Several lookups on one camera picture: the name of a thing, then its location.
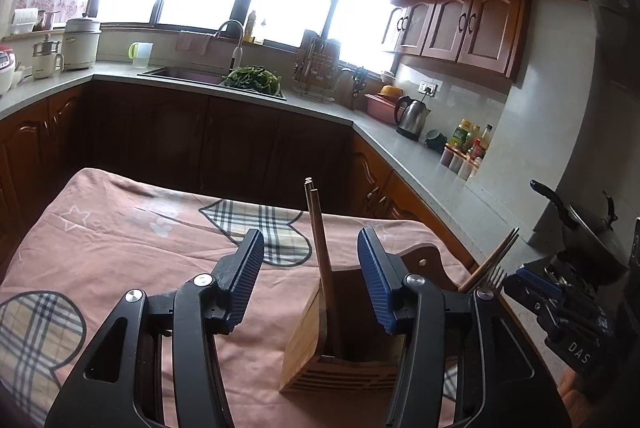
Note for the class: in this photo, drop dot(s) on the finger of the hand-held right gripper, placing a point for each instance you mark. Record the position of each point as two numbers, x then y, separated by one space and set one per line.
532 279

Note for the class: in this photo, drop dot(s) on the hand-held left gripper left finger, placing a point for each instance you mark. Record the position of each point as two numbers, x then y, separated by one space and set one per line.
247 280

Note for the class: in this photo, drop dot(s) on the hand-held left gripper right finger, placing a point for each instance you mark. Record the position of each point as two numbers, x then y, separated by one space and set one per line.
375 280

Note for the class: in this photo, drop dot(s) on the brown wooden chopstick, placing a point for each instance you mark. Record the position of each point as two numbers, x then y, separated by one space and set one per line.
487 265
506 244

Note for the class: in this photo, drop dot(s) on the light wooden chopstick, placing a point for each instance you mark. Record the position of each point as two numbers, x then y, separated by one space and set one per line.
320 238

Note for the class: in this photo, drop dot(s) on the wooden utensil holder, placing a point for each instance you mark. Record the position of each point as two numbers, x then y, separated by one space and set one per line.
340 373

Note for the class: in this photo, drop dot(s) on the dark wooden chopstick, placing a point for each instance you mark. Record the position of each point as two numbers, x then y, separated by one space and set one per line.
308 197

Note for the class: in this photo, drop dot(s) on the person's right hand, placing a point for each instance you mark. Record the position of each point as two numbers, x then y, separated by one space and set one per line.
575 395

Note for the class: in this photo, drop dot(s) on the gas stove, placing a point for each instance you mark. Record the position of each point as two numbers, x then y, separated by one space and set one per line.
555 269

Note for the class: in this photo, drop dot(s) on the black wok with lid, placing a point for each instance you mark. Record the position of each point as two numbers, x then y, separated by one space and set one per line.
595 233

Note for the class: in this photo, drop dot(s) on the spice jar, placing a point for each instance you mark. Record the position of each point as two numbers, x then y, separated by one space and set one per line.
469 169
457 163
447 157

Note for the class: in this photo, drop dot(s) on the pink heart-print tablecloth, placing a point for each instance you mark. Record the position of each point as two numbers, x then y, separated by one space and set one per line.
125 228

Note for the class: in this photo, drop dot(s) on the red sauce bottle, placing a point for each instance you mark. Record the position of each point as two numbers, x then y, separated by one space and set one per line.
476 152

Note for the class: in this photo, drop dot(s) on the green mug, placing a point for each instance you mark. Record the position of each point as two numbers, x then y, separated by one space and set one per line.
436 142

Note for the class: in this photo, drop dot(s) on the yellow-capped oil bottle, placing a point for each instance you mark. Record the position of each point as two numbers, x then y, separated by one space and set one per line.
461 136

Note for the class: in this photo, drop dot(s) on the steel electric kettle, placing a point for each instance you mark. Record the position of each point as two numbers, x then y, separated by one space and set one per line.
412 121

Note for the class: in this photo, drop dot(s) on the wooden lower cabinets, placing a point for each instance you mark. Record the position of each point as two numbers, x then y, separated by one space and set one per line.
175 133

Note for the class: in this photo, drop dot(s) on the pink plastic basin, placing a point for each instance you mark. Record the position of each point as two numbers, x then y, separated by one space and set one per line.
381 111

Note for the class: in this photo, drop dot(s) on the yellow bowl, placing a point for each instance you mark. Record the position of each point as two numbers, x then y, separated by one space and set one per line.
391 90

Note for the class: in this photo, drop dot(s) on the knife block with scissors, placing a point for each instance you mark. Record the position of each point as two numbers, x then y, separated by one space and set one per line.
356 88

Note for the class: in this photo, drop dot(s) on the green leafy vegetables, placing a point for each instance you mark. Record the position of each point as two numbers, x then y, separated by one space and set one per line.
252 79

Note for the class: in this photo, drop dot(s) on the kitchen sink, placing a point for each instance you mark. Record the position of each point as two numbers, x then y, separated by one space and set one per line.
180 74

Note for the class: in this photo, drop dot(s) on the metal dish rack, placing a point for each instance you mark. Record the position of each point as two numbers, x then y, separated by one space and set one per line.
315 68

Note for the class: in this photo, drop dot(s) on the chrome faucet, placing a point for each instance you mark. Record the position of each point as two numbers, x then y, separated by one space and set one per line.
235 56

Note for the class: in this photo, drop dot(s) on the pink towel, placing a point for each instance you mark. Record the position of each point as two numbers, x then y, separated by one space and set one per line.
194 42

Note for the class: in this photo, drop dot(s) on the yellow bottle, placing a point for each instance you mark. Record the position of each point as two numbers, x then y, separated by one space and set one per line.
251 27

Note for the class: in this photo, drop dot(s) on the steel range hood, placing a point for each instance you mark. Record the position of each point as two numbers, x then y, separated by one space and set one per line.
615 33

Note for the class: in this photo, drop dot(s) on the cream rice cooker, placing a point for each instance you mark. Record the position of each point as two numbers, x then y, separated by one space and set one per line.
82 46

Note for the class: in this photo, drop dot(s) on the white blender jug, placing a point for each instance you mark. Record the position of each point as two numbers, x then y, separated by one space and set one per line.
46 61

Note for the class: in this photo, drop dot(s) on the white and red cooker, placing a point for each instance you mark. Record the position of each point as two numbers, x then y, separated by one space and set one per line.
6 71

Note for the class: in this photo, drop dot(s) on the metal cup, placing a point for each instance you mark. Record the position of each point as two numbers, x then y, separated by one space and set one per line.
47 20

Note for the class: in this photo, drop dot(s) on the wall power outlet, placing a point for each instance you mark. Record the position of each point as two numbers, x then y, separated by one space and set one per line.
427 87

